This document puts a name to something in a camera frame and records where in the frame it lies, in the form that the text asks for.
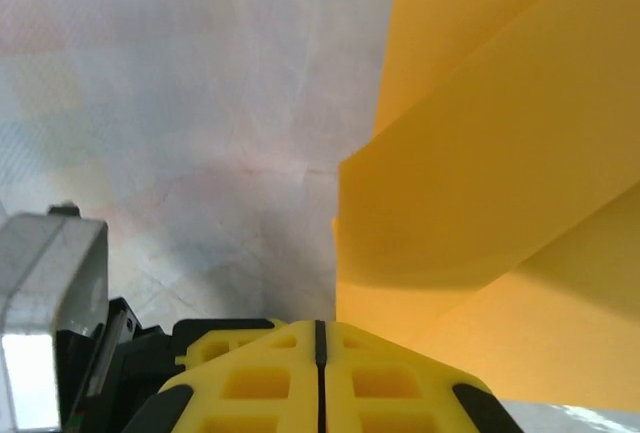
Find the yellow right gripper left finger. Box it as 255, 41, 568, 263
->
132, 320, 321, 433

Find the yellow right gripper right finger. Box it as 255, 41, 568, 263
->
323, 320, 524, 433

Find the orange-yellow cloth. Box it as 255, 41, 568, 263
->
331, 0, 640, 412

